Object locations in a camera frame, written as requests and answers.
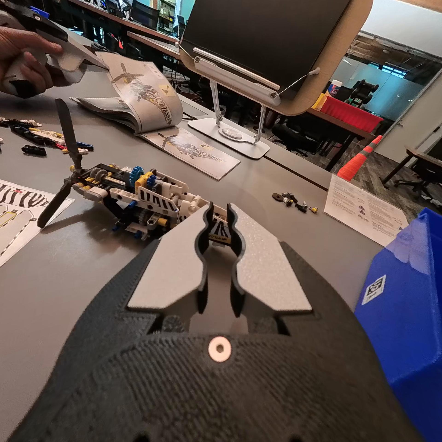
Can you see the small cluster of lego pins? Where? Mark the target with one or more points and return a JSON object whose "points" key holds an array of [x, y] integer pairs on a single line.
{"points": [[276, 196]]}

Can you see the black screen with beige rim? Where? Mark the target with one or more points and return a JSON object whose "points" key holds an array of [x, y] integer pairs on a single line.
{"points": [[262, 27]]}

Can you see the black office chair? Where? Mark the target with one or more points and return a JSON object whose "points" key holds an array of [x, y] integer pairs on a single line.
{"points": [[293, 138]]}

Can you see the zebra sticker sheet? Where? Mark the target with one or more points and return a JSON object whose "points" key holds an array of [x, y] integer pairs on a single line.
{"points": [[20, 234]]}

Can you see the yellow packet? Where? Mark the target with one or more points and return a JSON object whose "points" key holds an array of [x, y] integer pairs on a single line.
{"points": [[319, 102]]}

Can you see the dark side table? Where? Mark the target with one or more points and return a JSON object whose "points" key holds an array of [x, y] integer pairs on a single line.
{"points": [[419, 154]]}

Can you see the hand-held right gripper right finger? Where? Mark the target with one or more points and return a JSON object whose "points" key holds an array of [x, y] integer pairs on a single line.
{"points": [[269, 276]]}

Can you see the red fabric box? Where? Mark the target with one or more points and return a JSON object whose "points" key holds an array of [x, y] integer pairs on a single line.
{"points": [[352, 114]]}

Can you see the white wipes canister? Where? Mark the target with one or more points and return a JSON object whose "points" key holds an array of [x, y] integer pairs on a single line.
{"points": [[335, 88]]}

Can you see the blue plastic bin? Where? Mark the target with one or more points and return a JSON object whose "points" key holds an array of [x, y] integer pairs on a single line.
{"points": [[407, 328]]}

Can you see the pile of loose lego pieces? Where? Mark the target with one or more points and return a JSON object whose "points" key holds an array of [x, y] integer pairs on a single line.
{"points": [[34, 138]]}

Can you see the white printed paper sheet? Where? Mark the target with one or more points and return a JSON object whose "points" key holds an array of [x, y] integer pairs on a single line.
{"points": [[362, 207]]}

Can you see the silver screen stand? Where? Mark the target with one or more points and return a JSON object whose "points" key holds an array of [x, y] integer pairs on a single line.
{"points": [[207, 127]]}

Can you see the lego instruction booklet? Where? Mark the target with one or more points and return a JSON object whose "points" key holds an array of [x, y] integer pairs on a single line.
{"points": [[155, 103]]}

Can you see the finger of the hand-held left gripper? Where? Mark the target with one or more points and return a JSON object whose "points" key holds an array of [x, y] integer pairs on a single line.
{"points": [[83, 51], [67, 69]]}

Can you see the lego airplane model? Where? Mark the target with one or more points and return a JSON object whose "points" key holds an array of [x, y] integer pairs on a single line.
{"points": [[152, 200]]}

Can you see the long wooden desk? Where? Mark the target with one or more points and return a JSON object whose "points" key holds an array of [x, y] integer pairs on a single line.
{"points": [[155, 43]]}

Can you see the person's left hand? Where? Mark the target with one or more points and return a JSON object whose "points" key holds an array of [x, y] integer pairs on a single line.
{"points": [[20, 39]]}

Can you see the orange traffic cone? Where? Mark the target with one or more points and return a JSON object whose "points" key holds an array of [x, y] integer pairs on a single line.
{"points": [[359, 162]]}

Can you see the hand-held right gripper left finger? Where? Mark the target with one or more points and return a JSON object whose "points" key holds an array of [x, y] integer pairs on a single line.
{"points": [[165, 276]]}

